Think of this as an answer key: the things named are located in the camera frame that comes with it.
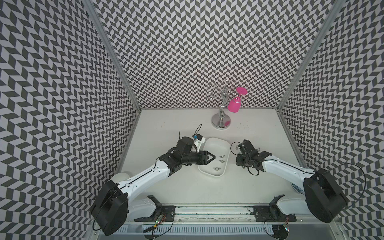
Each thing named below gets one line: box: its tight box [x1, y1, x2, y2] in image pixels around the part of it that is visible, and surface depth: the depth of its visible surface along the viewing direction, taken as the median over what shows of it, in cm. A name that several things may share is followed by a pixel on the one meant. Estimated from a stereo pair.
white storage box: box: [197, 137, 231, 177], surface depth 90 cm
